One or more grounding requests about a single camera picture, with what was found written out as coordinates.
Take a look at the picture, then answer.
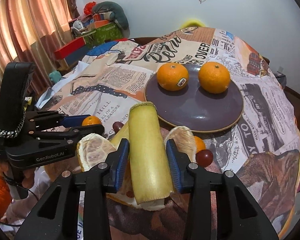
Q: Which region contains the small orange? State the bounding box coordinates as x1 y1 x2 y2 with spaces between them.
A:
194 136 206 153
82 115 102 126

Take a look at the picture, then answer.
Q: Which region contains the peeled pomelo segment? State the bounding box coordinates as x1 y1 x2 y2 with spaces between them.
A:
76 133 116 172
164 126 197 163

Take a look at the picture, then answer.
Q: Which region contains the dark red grape left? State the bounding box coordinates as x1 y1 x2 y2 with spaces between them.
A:
112 121 124 133

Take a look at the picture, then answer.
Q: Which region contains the dark red grape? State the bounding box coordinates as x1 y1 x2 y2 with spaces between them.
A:
196 149 213 167
112 121 124 133

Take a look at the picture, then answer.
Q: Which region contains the red and blue box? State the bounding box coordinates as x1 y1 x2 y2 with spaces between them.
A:
54 37 89 68

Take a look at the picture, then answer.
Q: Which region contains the dark red grape right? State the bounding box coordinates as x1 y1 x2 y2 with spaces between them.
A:
196 149 213 167

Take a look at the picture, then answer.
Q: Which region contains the small orange behind segment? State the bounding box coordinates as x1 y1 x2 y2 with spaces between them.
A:
194 136 206 153

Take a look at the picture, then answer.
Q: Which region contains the green storage box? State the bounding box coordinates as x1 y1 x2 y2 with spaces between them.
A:
83 22 123 48

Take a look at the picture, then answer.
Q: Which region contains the pink striped curtain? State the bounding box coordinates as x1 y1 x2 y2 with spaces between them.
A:
0 0 72 94

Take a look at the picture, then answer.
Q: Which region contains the orange with sticker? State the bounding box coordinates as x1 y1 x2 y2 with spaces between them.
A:
156 62 189 92

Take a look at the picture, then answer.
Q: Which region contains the red plastic bag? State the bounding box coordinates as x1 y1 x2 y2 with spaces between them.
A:
83 2 96 15

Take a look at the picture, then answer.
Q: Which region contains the dark purple round plate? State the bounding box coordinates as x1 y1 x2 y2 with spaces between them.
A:
145 64 244 133

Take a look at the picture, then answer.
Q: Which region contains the plain orange on plate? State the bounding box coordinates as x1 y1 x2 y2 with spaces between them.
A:
198 62 231 94

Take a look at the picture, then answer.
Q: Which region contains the grey backpack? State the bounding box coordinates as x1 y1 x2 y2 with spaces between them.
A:
274 72 287 89

